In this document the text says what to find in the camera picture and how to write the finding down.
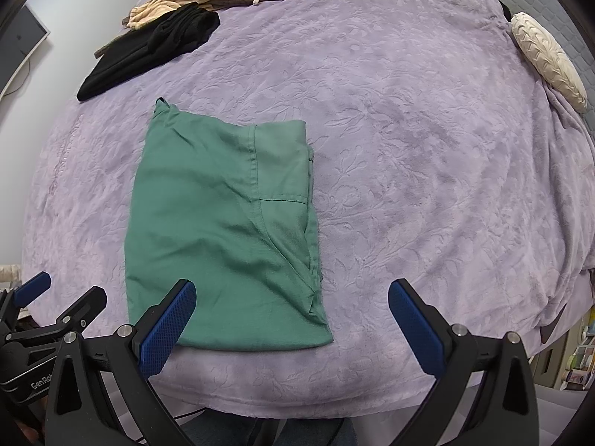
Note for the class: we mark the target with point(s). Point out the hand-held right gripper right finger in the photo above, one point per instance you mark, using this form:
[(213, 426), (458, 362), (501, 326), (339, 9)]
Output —
[(416, 330)]

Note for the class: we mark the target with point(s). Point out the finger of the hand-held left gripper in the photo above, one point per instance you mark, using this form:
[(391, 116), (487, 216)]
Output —
[(30, 285), (79, 306)]

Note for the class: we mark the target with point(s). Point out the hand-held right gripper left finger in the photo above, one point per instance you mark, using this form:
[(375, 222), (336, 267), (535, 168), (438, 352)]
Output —
[(168, 330)]

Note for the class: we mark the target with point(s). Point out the green button-up jacket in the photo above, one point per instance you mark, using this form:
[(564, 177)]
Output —
[(214, 223)]

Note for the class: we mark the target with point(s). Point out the purple embossed blanket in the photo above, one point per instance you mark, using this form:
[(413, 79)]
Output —
[(418, 172)]

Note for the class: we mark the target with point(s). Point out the shelf with small items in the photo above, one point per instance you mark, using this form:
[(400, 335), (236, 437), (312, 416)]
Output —
[(578, 357)]

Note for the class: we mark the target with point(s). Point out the white-framed monitor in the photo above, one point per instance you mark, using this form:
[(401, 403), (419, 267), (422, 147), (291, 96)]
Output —
[(18, 46)]

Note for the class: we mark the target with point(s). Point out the black cloth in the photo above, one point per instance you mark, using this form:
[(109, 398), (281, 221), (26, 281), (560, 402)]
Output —
[(148, 46)]

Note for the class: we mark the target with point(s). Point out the cream round textured pillow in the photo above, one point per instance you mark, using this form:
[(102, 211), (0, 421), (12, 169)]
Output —
[(548, 60)]

